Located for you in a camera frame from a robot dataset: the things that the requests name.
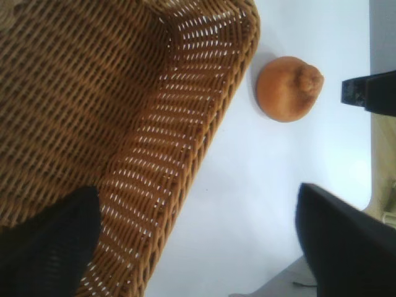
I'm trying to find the orange-brown bread bun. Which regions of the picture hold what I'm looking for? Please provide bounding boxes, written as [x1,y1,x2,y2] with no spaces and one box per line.
[256,56,325,123]

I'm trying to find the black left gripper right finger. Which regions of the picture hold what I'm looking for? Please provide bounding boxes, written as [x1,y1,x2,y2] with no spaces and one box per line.
[295,182,396,297]

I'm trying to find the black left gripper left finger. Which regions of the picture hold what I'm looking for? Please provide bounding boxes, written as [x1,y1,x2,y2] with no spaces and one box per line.
[0,185,101,297]

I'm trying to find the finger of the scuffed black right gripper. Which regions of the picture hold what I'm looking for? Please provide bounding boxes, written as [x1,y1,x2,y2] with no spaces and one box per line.
[341,70,396,116]

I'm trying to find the brown woven wicker basket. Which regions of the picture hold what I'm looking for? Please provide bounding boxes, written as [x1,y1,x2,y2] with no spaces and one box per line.
[0,0,262,297]

